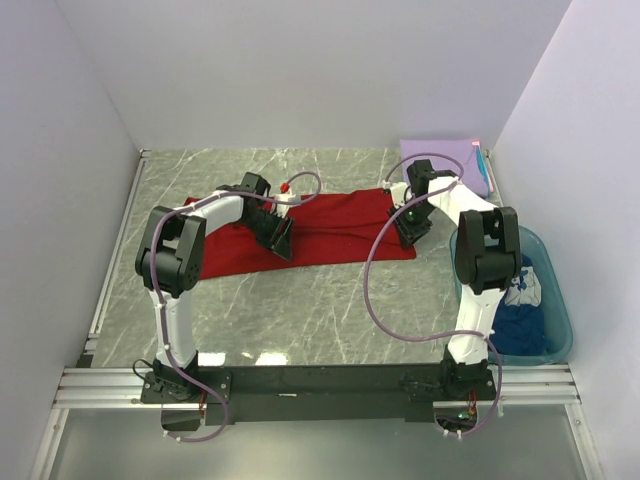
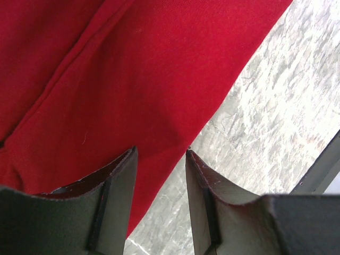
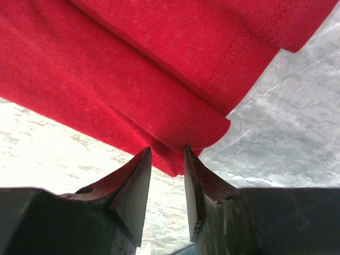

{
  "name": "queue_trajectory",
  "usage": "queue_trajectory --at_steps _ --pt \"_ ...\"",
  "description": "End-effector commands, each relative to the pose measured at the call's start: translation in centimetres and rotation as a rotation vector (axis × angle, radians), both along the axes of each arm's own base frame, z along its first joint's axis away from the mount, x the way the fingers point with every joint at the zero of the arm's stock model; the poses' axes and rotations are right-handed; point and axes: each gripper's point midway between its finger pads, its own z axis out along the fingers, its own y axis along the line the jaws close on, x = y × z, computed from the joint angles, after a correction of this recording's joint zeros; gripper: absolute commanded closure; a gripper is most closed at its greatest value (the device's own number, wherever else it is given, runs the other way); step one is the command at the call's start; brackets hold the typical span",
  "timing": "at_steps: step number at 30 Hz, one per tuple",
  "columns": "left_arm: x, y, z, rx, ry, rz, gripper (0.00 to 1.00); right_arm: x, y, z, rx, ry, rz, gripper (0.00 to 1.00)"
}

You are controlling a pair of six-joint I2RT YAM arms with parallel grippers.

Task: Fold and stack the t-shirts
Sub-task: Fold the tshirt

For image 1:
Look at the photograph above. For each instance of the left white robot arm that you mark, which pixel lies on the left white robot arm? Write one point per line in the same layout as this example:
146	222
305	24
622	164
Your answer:
171	254

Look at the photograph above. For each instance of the black base beam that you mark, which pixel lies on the black base beam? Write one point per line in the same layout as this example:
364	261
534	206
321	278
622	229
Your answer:
306	393

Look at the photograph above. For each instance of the folded purple t shirt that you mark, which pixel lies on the folded purple t shirt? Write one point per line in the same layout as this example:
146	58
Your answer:
460	150

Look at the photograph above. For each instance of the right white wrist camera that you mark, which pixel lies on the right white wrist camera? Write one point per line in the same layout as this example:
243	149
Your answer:
399	192

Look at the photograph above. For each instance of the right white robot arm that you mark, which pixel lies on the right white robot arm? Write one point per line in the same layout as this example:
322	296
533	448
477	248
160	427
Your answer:
487	258

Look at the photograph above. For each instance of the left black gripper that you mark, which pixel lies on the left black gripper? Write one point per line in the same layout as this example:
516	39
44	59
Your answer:
282	242

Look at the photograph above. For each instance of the blue plastic bin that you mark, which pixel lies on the blue plastic bin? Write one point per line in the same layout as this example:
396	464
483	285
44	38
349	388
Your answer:
558	330

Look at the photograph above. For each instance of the red t shirt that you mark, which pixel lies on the red t shirt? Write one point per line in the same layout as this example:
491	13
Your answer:
334	228

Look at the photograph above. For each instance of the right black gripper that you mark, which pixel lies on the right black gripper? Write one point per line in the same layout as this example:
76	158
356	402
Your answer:
408	233

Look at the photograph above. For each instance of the folded pink t shirt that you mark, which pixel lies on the folded pink t shirt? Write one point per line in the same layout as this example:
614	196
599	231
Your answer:
490	186

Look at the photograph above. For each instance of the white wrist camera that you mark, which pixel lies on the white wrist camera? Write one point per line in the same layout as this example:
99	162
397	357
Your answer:
399	192
284	200

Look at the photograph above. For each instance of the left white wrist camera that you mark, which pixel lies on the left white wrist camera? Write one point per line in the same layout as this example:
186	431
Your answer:
284	200

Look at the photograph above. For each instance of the folded light blue t shirt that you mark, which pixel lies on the folded light blue t shirt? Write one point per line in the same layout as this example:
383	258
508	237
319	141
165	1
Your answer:
481	164

